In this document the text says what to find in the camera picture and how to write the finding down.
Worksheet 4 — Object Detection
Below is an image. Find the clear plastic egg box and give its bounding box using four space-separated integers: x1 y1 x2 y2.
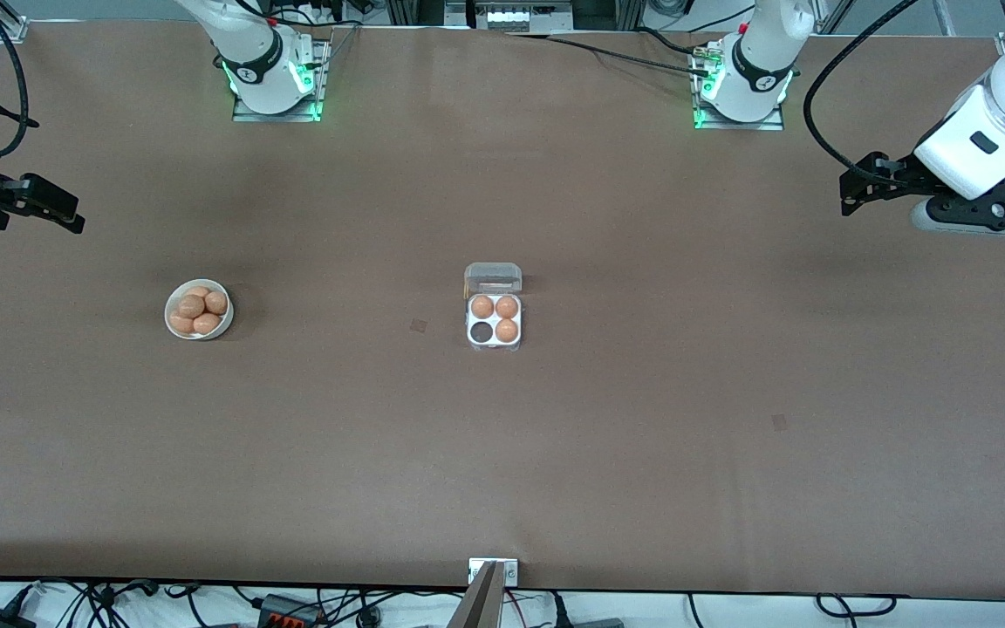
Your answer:
464 263 524 353

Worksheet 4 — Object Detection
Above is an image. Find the white round bowl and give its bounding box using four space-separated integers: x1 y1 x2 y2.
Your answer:
164 279 235 341

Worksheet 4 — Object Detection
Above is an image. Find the white power strip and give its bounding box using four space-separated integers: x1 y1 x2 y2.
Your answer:
475 0 575 32

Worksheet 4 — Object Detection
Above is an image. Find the black orange connector block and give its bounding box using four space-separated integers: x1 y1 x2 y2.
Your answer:
257 594 327 628

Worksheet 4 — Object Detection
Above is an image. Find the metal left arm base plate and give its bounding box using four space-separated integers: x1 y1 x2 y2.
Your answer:
692 42 785 132

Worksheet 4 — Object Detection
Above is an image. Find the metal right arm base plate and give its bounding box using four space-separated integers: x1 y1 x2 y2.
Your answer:
232 39 325 124

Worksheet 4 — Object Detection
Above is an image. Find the short black table cable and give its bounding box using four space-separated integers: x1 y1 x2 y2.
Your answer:
636 26 713 57

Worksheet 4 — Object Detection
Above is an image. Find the long black table cable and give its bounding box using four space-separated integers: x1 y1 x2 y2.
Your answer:
502 33 713 78

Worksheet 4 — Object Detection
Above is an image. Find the black looped floor cable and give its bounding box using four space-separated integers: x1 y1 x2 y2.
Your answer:
815 592 898 618

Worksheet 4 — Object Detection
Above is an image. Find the silver table edge bracket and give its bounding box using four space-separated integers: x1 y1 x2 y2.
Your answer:
468 558 520 587

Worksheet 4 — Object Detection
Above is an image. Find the tan camera pole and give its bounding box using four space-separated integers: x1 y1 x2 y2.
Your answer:
448 561 505 628

